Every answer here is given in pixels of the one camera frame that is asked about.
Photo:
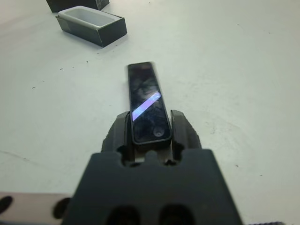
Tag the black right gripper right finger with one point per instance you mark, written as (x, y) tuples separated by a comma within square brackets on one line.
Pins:
[(184, 136)]

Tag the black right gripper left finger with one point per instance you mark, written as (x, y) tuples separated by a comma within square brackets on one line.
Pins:
[(119, 138)]

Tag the black smartphone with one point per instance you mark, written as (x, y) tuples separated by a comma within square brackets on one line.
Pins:
[(145, 93)]

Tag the black printed box lid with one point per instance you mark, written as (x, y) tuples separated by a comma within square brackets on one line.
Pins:
[(70, 5)]

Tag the black box base white insert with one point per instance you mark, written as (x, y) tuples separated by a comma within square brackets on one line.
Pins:
[(110, 35)]

